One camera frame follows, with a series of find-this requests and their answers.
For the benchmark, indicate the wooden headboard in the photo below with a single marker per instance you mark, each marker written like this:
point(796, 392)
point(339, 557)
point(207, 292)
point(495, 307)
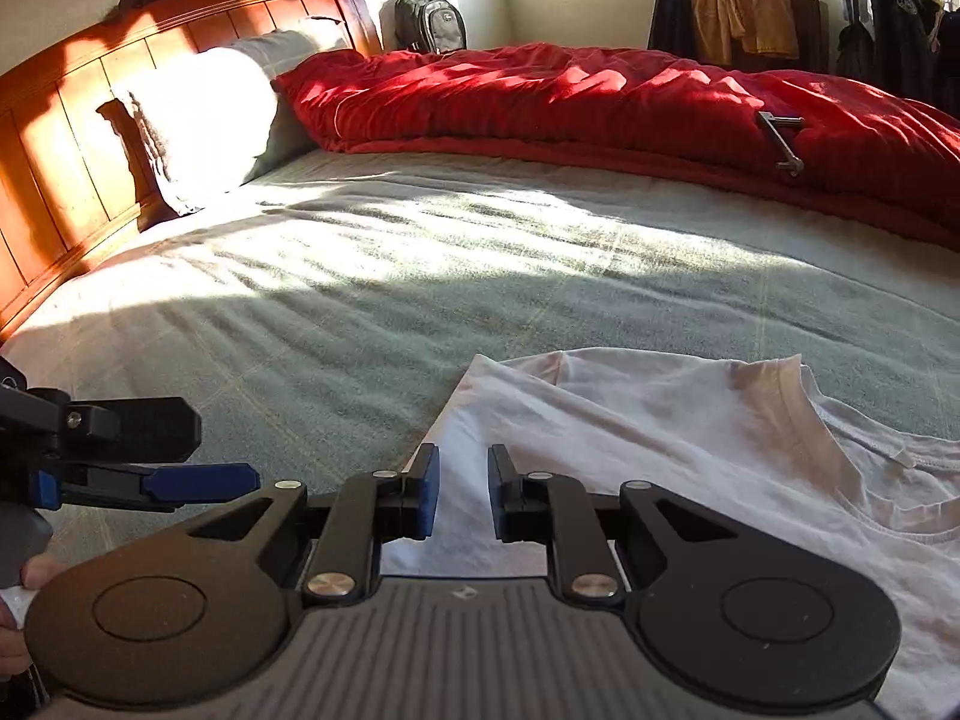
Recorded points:
point(75, 127)

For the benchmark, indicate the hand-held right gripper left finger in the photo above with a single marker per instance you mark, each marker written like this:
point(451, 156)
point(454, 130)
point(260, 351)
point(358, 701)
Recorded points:
point(427, 491)

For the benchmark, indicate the small dark hanging garment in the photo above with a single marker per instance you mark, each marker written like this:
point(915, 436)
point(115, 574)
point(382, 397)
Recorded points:
point(855, 52)

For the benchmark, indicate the black draped garment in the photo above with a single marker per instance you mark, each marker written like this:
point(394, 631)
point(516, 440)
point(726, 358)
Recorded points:
point(671, 19)

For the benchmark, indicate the person's left hand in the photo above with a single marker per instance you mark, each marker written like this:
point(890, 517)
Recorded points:
point(45, 570)

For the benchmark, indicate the small metal clamp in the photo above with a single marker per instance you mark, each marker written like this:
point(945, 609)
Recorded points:
point(780, 144)

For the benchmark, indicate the white printed t-shirt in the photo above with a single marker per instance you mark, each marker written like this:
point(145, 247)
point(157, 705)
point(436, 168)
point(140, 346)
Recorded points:
point(675, 427)

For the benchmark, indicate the red quilt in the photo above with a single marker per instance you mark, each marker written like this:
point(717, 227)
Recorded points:
point(562, 97)

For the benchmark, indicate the white pillow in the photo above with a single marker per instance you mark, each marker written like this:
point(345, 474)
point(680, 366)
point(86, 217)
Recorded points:
point(202, 112)

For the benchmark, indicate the grey black backpack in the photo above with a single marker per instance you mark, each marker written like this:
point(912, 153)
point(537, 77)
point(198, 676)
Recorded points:
point(431, 22)

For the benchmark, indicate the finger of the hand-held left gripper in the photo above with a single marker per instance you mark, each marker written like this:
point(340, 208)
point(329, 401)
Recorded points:
point(142, 431)
point(202, 481)

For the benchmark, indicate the black jacket with round patch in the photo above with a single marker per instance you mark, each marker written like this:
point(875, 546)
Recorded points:
point(904, 37)

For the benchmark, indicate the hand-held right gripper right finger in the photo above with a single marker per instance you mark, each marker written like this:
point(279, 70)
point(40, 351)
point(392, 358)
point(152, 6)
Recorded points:
point(501, 495)

